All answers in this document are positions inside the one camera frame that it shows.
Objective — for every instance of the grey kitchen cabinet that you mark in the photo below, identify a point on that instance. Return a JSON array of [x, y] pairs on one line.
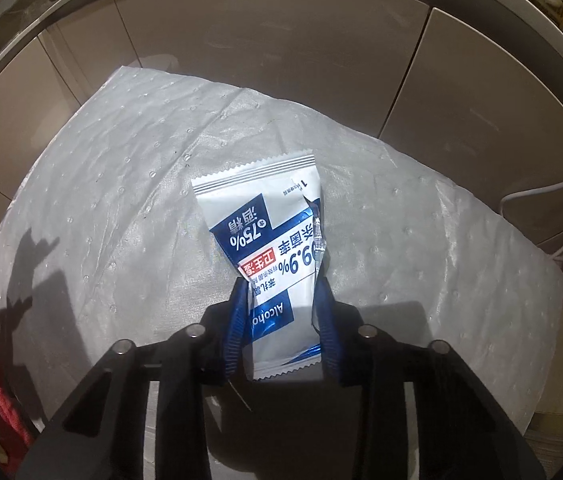
[[261, 35]]

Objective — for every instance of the blue white wipe packet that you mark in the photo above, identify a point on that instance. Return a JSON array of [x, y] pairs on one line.
[[261, 210]]

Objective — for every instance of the silver padded mat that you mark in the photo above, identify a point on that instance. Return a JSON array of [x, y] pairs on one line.
[[111, 185]]

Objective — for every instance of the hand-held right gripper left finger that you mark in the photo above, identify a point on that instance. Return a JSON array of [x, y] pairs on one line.
[[234, 330]]

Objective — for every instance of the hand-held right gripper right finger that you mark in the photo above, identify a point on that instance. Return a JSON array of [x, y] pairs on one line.
[[330, 340]]

